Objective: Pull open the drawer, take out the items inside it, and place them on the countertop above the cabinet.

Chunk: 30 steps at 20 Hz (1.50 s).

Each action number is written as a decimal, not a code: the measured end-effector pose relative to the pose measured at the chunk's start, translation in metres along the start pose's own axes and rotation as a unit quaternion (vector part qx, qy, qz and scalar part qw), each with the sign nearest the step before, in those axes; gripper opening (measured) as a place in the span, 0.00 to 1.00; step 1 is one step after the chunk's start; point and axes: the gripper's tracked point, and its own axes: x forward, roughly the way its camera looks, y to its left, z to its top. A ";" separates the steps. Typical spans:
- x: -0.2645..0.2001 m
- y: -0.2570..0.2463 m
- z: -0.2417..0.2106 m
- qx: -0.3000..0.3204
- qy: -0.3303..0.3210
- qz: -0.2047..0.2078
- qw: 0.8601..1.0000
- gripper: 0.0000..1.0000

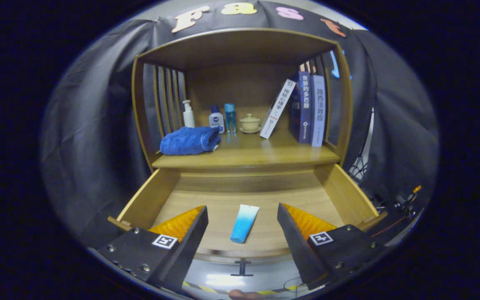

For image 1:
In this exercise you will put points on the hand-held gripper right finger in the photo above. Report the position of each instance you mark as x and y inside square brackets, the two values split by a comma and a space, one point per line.
[296, 246]

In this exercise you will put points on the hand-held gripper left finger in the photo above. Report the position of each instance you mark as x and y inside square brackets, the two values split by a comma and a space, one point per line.
[190, 250]

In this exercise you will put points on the wooden drawer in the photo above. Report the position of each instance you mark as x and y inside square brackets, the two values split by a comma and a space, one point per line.
[223, 204]

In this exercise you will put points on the blue white tube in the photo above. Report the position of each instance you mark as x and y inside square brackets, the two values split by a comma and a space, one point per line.
[243, 225]

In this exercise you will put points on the wooden countertop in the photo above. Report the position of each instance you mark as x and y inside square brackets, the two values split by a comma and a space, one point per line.
[256, 152]

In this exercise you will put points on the wooden cabinet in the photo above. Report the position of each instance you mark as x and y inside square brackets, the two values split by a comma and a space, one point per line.
[240, 46]

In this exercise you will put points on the black tripod stand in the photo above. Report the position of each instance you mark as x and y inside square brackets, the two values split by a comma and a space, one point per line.
[360, 166]

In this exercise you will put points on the rolled blue towel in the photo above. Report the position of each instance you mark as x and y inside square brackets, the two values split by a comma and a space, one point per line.
[188, 141]

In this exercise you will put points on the black orange device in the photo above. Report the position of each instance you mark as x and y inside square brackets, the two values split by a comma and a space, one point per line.
[406, 199]

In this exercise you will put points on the beige lidded teacup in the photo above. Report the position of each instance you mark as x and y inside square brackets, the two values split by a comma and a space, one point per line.
[250, 123]

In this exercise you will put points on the white pump bottle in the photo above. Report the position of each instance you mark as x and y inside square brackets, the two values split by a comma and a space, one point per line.
[188, 118]

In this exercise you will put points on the white bottle with blue cap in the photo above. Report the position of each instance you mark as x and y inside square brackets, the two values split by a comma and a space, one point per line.
[216, 121]

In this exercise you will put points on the pale lavender book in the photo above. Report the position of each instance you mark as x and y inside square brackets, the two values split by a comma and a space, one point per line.
[318, 110]

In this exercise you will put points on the clear blue bottle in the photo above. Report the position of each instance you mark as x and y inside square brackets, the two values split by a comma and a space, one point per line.
[230, 118]

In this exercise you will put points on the dark blue book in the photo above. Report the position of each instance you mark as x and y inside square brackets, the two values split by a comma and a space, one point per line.
[304, 108]

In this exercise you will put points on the white book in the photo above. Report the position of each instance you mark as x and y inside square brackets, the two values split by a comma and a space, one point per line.
[277, 109]

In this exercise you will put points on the black backdrop cloth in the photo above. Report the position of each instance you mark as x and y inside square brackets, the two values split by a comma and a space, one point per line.
[98, 125]

